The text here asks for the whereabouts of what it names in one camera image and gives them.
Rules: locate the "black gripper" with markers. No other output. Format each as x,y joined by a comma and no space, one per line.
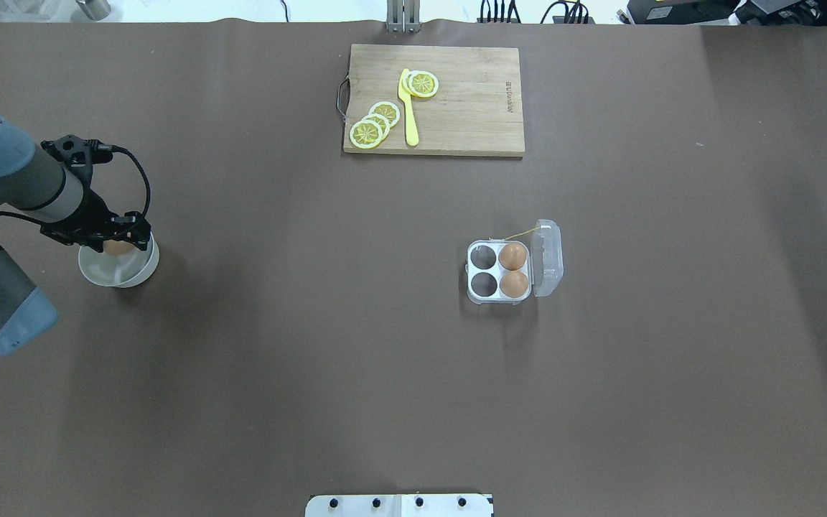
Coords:
92,207

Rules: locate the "brown egg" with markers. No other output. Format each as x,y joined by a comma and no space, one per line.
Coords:
117,248

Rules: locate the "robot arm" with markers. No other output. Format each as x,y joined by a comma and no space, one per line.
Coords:
49,185

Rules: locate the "brown egg box rear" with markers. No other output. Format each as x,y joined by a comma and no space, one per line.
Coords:
513,256

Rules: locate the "brown egg box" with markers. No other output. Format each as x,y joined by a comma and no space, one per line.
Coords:
515,284
513,256

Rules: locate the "brown egg box front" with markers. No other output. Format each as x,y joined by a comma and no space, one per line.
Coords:
515,284

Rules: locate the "clear plastic egg box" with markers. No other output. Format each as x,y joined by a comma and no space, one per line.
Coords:
545,266

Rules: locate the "white ceramic bowl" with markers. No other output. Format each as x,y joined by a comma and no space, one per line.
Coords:
119,271

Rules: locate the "lemon slice middle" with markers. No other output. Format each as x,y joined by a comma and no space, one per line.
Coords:
381,121

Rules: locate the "lemon slice upper left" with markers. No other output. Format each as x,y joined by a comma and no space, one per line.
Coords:
388,110

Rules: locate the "yellow plastic knife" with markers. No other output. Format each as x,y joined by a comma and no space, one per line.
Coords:
410,127

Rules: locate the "lemon slice under knife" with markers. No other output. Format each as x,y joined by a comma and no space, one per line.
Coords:
410,79

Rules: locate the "lemon slice by knife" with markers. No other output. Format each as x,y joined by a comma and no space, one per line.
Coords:
422,84

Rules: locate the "wooden cutting board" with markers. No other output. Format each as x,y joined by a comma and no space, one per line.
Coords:
478,111

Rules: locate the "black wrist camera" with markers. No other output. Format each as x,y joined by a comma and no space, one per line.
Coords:
79,156

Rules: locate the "aluminium frame post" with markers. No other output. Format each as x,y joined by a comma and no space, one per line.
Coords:
403,16

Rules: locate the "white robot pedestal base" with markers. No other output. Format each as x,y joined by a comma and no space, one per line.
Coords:
402,504

